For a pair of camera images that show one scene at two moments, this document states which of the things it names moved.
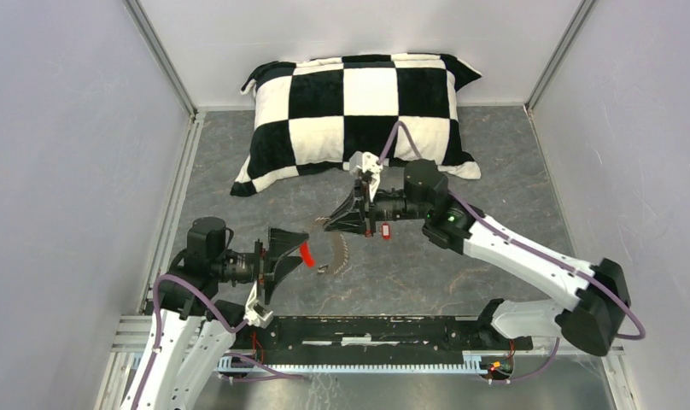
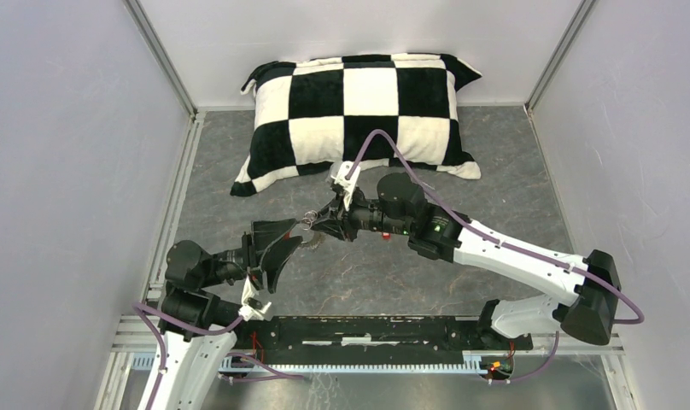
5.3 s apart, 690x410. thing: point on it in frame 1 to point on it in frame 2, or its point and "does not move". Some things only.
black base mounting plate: x=395 y=340 does not move
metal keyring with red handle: x=342 y=253 to x=309 y=217
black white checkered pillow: x=312 y=116 does not move
